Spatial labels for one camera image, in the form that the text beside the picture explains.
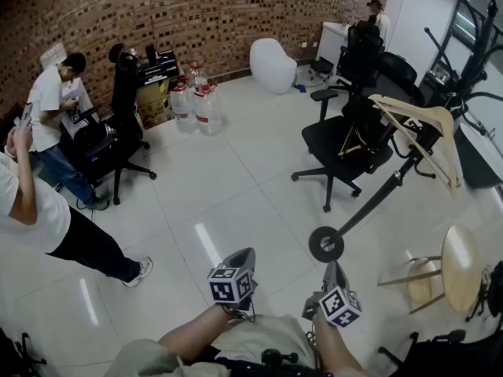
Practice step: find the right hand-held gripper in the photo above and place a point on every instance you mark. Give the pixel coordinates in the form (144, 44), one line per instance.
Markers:
(340, 306)

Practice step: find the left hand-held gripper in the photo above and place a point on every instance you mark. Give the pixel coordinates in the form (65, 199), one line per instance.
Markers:
(228, 287)

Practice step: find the black coat stand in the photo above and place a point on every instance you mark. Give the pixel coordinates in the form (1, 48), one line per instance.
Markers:
(387, 185)

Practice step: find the wooden clothes hanger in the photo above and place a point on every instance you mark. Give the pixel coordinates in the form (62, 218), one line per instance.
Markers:
(436, 116)

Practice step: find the person's left forearm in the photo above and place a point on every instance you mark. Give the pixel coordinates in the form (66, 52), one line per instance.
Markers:
(196, 336)

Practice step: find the person's right forearm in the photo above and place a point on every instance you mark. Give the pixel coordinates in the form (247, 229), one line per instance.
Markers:
(338, 348)

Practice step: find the person's beige clothing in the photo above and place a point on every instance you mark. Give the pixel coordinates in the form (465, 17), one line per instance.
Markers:
(271, 338)

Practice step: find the black chair base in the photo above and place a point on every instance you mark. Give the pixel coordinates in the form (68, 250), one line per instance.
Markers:
(440, 352)

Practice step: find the round wooden stool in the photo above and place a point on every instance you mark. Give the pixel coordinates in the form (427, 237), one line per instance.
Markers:
(461, 267)

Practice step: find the yellow folded tripod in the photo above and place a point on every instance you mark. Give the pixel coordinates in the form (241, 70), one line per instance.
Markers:
(351, 145)

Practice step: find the black office chair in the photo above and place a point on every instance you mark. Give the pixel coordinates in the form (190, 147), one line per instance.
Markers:
(125, 104)
(342, 143)
(363, 49)

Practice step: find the clear water bottle red label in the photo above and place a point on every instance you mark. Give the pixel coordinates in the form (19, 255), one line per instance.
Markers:
(183, 108)
(208, 110)
(197, 76)

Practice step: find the cardboard box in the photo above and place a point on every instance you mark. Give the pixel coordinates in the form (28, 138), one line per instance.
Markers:
(153, 98)

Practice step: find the white beanbag seat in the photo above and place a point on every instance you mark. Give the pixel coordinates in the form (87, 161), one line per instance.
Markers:
(271, 65)

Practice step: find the black box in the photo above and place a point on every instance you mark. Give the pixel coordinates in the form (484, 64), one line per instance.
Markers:
(159, 69)

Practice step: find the white desk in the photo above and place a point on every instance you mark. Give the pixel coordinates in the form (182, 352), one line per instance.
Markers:
(332, 41)

